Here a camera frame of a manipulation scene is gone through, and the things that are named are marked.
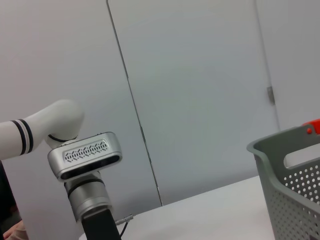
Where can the grey perforated plastic storage bin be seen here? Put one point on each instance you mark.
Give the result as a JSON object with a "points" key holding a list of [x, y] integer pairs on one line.
{"points": [[287, 212]]}

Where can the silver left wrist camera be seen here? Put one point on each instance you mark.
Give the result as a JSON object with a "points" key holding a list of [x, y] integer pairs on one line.
{"points": [[85, 155]]}

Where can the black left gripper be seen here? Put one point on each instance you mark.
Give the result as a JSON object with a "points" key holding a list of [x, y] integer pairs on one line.
{"points": [[100, 227]]}

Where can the black upright background panel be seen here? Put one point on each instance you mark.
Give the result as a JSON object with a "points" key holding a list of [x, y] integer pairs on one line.
{"points": [[6, 195]]}

